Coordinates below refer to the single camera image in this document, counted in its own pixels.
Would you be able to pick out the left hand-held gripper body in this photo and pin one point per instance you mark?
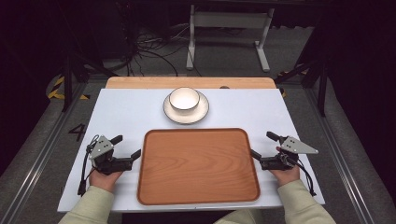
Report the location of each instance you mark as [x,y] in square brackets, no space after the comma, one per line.
[106,161]

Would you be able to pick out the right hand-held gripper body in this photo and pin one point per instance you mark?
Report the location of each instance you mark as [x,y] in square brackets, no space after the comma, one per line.
[289,152]

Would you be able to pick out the person's left hand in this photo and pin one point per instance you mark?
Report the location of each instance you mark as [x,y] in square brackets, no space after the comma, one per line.
[105,181]

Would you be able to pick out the person's right hand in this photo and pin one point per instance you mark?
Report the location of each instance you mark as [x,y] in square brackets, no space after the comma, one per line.
[286,176]

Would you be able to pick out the white table cover sheet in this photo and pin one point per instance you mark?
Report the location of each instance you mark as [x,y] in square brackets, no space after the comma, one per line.
[124,109]

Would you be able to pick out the brown wooden tray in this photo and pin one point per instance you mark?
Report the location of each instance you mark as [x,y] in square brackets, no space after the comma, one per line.
[199,166]

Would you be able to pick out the white plate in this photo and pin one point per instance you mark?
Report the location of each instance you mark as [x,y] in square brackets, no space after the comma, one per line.
[186,117]

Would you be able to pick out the wooden table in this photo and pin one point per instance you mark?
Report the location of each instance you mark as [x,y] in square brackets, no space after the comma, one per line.
[149,82]

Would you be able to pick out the black tripod stand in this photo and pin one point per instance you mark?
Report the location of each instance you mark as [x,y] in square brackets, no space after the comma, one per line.
[67,81]
[322,84]

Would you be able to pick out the white bowl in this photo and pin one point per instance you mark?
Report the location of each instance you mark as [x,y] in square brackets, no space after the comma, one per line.
[184,99]

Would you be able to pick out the metal floor rail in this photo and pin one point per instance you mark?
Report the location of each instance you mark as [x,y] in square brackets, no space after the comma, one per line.
[342,161]
[37,161]

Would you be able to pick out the white metal stand frame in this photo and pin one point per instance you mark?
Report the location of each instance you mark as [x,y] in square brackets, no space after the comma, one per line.
[230,19]

